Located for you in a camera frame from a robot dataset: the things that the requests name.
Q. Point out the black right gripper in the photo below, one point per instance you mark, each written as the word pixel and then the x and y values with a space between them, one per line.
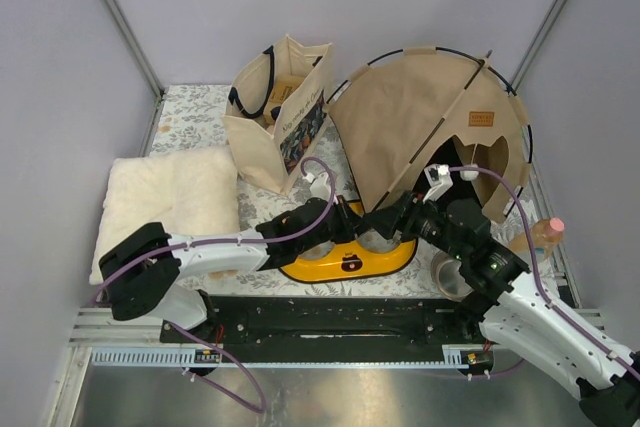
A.
pixel 401 215

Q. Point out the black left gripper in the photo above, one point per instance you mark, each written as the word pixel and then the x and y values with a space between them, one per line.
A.
pixel 351 223

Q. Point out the beige pet tent fabric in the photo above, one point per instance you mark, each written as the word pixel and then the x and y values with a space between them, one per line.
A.
pixel 430 132

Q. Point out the white fluffy cushion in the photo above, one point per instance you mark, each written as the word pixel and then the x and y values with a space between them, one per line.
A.
pixel 192 192

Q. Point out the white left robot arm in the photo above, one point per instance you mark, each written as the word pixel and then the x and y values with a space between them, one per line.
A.
pixel 142 272

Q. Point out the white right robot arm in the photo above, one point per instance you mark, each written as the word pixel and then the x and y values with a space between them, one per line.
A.
pixel 516 310

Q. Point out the stainless steel pet bowl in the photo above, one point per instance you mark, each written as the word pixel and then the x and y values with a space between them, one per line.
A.
pixel 445 273

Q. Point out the yellow double bowl stand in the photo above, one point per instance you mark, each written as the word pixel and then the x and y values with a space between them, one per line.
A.
pixel 367 257

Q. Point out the white pompom toy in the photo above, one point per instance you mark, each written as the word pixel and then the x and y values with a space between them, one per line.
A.
pixel 469 175

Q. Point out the cream canvas tote bag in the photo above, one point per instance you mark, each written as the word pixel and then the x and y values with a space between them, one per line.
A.
pixel 267 156

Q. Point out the pink capped bottle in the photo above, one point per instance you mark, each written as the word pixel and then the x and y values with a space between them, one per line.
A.
pixel 546 235

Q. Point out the brown cardboard box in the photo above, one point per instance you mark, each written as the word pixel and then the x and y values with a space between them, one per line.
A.
pixel 283 87

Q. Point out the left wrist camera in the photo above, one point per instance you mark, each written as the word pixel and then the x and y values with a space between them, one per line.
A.
pixel 321 186

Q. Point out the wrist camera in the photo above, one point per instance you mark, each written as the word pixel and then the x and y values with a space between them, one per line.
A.
pixel 439 180
pixel 321 186

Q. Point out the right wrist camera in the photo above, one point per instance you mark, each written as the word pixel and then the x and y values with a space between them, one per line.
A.
pixel 439 180

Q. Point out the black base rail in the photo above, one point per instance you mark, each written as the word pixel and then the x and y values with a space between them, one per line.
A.
pixel 349 324

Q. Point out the white slotted cable duct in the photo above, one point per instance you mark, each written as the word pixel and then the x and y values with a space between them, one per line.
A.
pixel 445 357

